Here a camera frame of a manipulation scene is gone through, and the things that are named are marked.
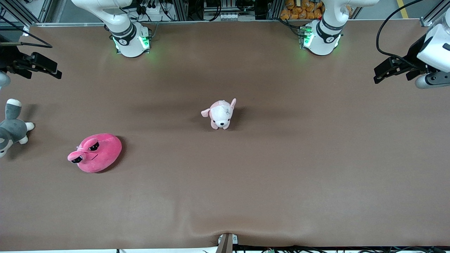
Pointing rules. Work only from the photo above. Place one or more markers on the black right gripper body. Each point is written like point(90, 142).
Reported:
point(7, 60)

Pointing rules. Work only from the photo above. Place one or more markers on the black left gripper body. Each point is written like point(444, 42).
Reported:
point(413, 55)

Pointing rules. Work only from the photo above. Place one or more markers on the round pink plush toy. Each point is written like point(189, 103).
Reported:
point(96, 154)

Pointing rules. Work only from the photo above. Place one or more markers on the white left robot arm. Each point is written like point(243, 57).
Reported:
point(323, 42)

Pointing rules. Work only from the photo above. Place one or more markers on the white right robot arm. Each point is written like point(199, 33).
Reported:
point(130, 45)

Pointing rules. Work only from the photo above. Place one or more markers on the grey white husky plush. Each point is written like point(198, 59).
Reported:
point(12, 130)

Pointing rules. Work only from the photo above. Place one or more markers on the orange snack bag pile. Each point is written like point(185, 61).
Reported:
point(302, 12)

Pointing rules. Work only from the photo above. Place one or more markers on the white power strip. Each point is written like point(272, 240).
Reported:
point(154, 10)

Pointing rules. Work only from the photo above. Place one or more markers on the pale pink dog plush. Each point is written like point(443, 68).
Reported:
point(220, 116)

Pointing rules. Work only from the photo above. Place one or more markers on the small white corner bracket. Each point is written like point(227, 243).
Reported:
point(25, 31)

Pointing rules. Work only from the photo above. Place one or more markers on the aluminium corner post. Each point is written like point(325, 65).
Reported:
point(426, 21)

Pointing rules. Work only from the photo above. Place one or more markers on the aluminium table edge rail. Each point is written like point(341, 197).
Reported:
point(228, 21)

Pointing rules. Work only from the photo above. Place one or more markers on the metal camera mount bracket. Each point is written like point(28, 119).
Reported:
point(226, 244)

